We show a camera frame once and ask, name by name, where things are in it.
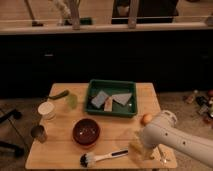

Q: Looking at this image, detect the white dish brush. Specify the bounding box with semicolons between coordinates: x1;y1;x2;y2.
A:
80;149;128;168

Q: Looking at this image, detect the black chair base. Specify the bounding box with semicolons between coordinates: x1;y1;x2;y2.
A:
0;108;26;158

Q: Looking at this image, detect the metal cup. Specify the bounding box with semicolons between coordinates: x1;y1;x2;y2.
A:
31;125;47;143

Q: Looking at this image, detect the silver fork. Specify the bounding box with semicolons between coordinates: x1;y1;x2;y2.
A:
157;146;167;164

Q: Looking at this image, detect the green plastic tray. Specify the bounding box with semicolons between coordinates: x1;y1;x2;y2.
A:
84;79;137;118

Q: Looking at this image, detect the blue sponge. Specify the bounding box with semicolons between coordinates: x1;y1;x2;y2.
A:
91;91;109;108

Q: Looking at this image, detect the orange round fruit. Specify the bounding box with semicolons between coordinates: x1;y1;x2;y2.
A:
140;114;153;126

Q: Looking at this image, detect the grey triangular cloth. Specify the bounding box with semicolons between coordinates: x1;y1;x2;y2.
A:
112;93;132;106

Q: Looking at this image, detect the dark red bowl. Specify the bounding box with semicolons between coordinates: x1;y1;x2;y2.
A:
72;118;100;146

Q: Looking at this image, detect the small tan wooden block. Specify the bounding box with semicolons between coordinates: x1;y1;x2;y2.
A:
104;97;113;112

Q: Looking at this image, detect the white paper cup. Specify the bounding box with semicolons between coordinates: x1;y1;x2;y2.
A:
38;102;55;120

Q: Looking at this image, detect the green pepper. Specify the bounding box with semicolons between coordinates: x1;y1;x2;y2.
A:
48;90;69;100

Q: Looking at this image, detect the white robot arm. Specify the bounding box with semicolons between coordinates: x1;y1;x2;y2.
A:
139;110;213;168

